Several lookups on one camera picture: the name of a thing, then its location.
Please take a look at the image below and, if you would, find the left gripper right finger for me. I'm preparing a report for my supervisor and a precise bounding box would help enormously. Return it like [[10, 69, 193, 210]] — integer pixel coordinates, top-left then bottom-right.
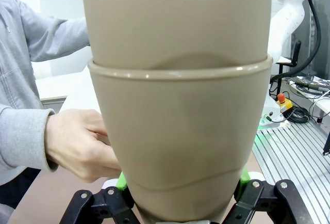
[[223, 166, 315, 224]]

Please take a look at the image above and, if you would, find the tan plastic cup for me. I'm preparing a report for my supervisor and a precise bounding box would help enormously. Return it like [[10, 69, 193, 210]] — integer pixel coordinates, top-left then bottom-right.
[[79, 0, 273, 70], [87, 53, 274, 223]]

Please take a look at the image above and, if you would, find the person's left forearm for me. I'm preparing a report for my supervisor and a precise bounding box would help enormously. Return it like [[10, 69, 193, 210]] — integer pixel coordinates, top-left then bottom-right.
[[19, 0, 91, 62]]

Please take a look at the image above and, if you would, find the coiled black cable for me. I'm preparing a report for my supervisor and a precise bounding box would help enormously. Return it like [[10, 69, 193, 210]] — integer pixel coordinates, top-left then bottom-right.
[[273, 107, 310, 124]]

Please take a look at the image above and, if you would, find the slotted aluminium base plate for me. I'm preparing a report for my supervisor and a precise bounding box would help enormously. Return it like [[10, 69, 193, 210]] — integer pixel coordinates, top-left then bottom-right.
[[252, 120, 330, 224]]

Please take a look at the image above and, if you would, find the person's right forearm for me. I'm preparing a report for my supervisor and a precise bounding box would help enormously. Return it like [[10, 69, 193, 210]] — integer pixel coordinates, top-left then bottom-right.
[[0, 104, 59, 186]]

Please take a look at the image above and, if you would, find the large white table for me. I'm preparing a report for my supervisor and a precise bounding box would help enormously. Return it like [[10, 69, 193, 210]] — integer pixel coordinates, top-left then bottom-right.
[[35, 66, 103, 115]]

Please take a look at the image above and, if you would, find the person in grey hoodie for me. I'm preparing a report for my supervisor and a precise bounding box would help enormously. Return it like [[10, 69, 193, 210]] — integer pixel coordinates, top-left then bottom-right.
[[0, 0, 91, 209]]

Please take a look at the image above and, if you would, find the yellow red emergency stop button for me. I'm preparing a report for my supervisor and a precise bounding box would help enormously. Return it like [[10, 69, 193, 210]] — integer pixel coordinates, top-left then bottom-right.
[[276, 92, 294, 114]]

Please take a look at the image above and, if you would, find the white desk with cables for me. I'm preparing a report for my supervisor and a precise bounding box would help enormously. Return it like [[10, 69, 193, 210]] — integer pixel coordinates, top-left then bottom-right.
[[288, 75, 330, 124]]

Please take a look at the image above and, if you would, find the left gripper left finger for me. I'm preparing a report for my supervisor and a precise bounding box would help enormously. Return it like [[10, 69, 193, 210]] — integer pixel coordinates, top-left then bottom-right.
[[59, 171, 141, 224]]

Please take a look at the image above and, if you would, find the person's right hand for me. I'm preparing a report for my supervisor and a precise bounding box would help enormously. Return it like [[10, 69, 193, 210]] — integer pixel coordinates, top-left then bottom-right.
[[44, 108, 122, 183]]

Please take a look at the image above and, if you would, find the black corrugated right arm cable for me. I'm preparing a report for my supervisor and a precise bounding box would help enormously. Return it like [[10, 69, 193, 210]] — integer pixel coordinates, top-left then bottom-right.
[[269, 0, 322, 84]]

